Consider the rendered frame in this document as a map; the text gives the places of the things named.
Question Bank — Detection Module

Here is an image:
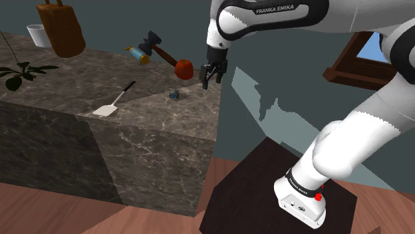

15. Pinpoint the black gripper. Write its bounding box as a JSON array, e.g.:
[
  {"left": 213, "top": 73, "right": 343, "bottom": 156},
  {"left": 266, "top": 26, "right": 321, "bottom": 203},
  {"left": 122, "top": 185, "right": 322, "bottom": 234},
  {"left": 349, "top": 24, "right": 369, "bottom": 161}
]
[{"left": 200, "top": 45, "right": 229, "bottom": 90}]

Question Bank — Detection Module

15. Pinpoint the red apple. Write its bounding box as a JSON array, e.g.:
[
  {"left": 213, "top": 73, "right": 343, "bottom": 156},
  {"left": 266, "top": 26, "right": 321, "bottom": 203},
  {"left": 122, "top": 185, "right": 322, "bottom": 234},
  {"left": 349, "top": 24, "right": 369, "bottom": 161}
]
[{"left": 174, "top": 59, "right": 195, "bottom": 81}]

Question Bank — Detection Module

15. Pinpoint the blue and yellow bottle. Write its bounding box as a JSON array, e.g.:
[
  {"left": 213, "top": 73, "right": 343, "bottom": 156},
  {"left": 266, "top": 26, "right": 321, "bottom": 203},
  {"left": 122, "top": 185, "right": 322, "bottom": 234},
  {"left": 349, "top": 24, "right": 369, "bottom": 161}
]
[{"left": 124, "top": 46, "right": 150, "bottom": 65}]

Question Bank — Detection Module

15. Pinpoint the brown marble counter block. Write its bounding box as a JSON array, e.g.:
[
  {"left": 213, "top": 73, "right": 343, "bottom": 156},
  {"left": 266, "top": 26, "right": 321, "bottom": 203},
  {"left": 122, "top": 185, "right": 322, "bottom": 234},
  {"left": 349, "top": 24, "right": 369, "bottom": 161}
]
[{"left": 0, "top": 32, "right": 222, "bottom": 217}]

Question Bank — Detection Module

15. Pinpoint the dark robot stand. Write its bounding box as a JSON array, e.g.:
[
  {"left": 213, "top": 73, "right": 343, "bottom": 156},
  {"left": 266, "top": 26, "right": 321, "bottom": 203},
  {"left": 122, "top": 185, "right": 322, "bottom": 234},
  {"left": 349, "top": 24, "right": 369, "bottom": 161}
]
[{"left": 199, "top": 136, "right": 358, "bottom": 234}]

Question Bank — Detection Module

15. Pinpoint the brown wooden window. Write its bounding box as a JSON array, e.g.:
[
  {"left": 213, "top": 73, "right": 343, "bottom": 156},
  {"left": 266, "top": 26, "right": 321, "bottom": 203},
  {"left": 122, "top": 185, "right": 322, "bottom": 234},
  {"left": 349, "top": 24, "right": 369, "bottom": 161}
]
[{"left": 322, "top": 31, "right": 398, "bottom": 91}]

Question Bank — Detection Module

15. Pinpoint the brown bag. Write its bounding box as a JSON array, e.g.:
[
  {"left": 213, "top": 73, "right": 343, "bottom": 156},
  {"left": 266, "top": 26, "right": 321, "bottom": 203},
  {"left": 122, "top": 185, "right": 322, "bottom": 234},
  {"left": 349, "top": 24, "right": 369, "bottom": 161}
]
[{"left": 35, "top": 0, "right": 86, "bottom": 59}]

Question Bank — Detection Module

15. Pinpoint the white cup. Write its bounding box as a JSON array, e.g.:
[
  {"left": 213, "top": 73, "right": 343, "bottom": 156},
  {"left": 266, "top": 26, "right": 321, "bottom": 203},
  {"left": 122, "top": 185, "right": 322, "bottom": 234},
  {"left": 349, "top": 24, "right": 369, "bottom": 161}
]
[{"left": 26, "top": 24, "right": 52, "bottom": 49}]

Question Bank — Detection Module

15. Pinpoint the dark green plant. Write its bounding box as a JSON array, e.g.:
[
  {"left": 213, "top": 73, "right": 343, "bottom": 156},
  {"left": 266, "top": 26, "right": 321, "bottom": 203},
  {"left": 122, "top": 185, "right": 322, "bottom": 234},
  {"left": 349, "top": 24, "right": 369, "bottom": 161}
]
[{"left": 0, "top": 31, "right": 60, "bottom": 92}]

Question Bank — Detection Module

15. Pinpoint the black hammer with wooden handle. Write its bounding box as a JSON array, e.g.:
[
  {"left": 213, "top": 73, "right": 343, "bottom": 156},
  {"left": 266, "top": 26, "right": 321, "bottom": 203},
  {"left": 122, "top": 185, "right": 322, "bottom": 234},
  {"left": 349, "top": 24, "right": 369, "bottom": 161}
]
[{"left": 138, "top": 31, "right": 179, "bottom": 68}]

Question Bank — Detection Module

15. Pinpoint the white spatula with black handle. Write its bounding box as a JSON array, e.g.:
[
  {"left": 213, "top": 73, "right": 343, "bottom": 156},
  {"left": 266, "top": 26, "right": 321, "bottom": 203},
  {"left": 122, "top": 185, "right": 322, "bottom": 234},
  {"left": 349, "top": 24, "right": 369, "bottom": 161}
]
[{"left": 92, "top": 80, "right": 137, "bottom": 117}]

